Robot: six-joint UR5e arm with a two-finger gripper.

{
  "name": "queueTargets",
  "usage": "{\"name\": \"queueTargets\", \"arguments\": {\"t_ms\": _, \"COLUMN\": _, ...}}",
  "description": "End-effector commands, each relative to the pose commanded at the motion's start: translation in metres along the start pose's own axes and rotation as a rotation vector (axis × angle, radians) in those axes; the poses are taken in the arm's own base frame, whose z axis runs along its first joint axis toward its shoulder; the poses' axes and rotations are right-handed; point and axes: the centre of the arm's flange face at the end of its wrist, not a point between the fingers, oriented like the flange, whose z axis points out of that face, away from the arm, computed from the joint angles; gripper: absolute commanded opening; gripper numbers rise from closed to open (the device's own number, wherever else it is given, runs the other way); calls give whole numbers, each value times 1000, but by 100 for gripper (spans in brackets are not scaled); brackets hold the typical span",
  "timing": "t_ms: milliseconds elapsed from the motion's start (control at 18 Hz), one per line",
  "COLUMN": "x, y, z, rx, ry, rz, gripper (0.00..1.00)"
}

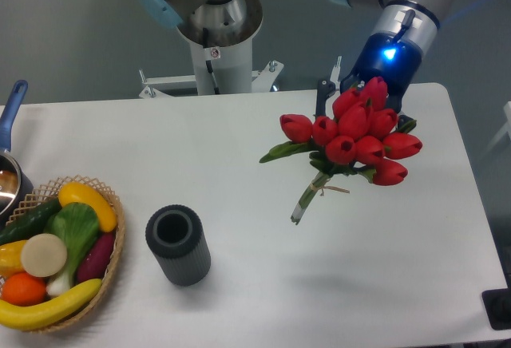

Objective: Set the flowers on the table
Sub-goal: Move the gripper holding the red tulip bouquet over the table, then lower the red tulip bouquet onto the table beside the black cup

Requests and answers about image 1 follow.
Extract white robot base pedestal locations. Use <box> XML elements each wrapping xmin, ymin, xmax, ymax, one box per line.
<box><xmin>139</xmin><ymin>0</ymin><xmax>284</xmax><ymax>98</ymax></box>

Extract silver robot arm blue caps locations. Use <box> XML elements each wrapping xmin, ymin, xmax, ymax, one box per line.
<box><xmin>138</xmin><ymin>0</ymin><xmax>454</xmax><ymax>115</ymax></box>

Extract beige round disc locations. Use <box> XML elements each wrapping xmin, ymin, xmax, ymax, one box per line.
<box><xmin>20</xmin><ymin>233</ymin><xmax>67</xmax><ymax>278</ymax></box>

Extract black device at edge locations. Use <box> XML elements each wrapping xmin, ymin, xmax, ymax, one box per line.
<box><xmin>481</xmin><ymin>288</ymin><xmax>510</xmax><ymax>330</ymax></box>

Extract orange fruit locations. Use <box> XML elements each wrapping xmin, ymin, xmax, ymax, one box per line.
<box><xmin>1</xmin><ymin>272</ymin><xmax>46</xmax><ymax>306</ymax></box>

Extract white chair part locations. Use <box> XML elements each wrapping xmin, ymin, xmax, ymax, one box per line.
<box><xmin>489</xmin><ymin>101</ymin><xmax>511</xmax><ymax>151</ymax></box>

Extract woven wicker basket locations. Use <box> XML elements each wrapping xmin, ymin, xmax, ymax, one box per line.
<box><xmin>1</xmin><ymin>176</ymin><xmax>125</xmax><ymax>333</ymax></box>

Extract yellow bell pepper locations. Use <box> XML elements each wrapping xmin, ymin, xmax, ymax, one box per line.
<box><xmin>0</xmin><ymin>240</ymin><xmax>27</xmax><ymax>278</ymax></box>

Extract green bok choy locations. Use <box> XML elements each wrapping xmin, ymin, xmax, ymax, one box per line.
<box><xmin>44</xmin><ymin>203</ymin><xmax>99</xmax><ymax>298</ymax></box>

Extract yellow banana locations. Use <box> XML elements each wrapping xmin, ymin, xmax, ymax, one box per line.
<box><xmin>1</xmin><ymin>279</ymin><xmax>102</xmax><ymax>331</ymax></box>

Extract red tulip bouquet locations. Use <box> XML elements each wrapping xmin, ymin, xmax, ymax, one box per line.
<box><xmin>259</xmin><ymin>77</ymin><xmax>422</xmax><ymax>224</ymax></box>

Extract purple sweet potato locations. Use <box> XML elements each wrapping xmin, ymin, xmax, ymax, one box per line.
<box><xmin>76</xmin><ymin>233</ymin><xmax>115</xmax><ymax>283</ymax></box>

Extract blue handled saucepan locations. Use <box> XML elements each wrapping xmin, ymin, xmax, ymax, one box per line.
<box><xmin>1</xmin><ymin>80</ymin><xmax>34</xmax><ymax>229</ymax></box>

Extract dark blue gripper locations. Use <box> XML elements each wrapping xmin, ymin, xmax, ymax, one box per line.
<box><xmin>315</xmin><ymin>33</ymin><xmax>422</xmax><ymax>132</ymax></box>

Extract dark grey ribbed vase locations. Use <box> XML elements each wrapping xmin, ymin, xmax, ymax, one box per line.
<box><xmin>145</xmin><ymin>204</ymin><xmax>211</xmax><ymax>287</ymax></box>

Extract green cucumber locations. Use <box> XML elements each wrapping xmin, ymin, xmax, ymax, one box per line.
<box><xmin>1</xmin><ymin>198</ymin><xmax>61</xmax><ymax>245</ymax></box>

